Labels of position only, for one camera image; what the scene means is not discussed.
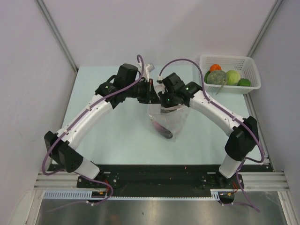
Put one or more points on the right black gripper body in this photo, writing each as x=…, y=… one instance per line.
x=167, y=99

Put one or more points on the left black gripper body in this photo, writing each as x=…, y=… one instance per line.
x=142, y=91

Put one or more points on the clear zip top bag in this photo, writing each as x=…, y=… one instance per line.
x=173, y=118

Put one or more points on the purple fake eggplant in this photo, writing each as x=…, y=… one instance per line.
x=166, y=133

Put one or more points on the green fake chili pepper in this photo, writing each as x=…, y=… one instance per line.
x=206, y=77

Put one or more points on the green netted fake melon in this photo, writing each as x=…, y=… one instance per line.
x=217, y=77

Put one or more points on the orange fake pumpkin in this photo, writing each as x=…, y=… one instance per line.
x=215, y=67

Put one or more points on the pale green fake cabbage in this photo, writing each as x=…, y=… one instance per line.
x=233, y=77

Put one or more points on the green fake bell pepper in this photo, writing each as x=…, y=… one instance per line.
x=244, y=82

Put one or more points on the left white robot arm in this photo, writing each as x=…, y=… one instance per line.
x=129, y=82

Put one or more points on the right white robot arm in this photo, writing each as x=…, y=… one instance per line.
x=242, y=132

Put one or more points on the white plastic basket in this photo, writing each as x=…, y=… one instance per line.
x=242, y=72

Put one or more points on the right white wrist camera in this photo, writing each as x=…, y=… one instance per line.
x=160, y=79

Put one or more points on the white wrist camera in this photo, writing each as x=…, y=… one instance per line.
x=160, y=79
x=148, y=68

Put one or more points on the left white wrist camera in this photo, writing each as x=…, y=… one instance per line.
x=148, y=68

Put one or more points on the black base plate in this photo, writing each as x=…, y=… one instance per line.
x=168, y=182

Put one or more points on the aluminium frame rail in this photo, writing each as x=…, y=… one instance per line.
x=58, y=181

